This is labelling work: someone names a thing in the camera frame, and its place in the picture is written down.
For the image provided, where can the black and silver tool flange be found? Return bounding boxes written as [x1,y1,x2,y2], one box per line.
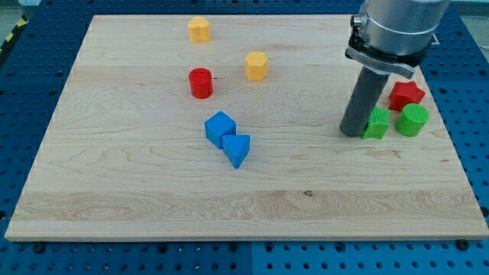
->
[345,33,430,79]

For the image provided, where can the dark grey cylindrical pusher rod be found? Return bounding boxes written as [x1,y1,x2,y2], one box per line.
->
[340,67,390,137]

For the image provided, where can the green star block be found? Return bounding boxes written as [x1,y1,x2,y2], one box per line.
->
[361,106,390,140]

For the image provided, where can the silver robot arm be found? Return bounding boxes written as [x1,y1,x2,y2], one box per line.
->
[339,0,450,137]

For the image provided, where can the red star block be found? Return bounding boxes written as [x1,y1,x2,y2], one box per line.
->
[389,81,426,112]

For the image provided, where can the green cylinder block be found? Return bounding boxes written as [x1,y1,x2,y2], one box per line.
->
[395,103,429,137]

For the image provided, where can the yellow hexagon block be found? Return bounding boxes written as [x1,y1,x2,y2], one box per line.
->
[244,51,269,81]

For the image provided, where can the blue triangle block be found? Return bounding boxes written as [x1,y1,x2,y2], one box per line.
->
[222,134,251,169]

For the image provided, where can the blue cube block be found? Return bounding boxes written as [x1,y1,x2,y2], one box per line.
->
[204,111,237,149]

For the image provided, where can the red cylinder block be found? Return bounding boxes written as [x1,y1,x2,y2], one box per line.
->
[189,67,213,99]

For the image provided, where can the yellow heart block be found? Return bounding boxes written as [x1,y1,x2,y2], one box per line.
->
[187,16,211,44]

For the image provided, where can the light wooden board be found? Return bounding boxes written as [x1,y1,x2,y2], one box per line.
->
[5,15,488,241]

